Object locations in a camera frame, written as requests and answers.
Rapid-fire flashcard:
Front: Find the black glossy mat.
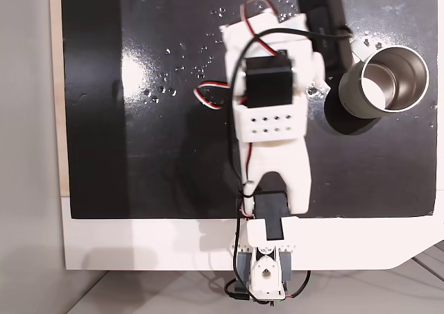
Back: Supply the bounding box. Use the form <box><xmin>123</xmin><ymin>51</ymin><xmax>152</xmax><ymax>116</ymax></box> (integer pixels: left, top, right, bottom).
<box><xmin>60</xmin><ymin>0</ymin><xmax>438</xmax><ymax>220</ymax></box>

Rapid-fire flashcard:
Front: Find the light wooden board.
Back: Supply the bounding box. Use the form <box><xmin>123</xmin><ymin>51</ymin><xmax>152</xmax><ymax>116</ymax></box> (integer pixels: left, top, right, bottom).
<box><xmin>49</xmin><ymin>0</ymin><xmax>72</xmax><ymax>199</ymax></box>

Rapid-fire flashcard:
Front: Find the metal cup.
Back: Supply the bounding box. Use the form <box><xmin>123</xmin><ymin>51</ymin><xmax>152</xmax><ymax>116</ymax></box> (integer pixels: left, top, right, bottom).
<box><xmin>338</xmin><ymin>38</ymin><xmax>430</xmax><ymax>120</ymax></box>

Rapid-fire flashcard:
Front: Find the red white black servo cable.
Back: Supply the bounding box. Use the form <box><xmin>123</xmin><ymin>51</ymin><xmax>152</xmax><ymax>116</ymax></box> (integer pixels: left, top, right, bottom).
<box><xmin>237</xmin><ymin>142</ymin><xmax>256</xmax><ymax>221</ymax></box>
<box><xmin>238</xmin><ymin>0</ymin><xmax>280</xmax><ymax>57</ymax></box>
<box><xmin>193</xmin><ymin>80</ymin><xmax>234</xmax><ymax>111</ymax></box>

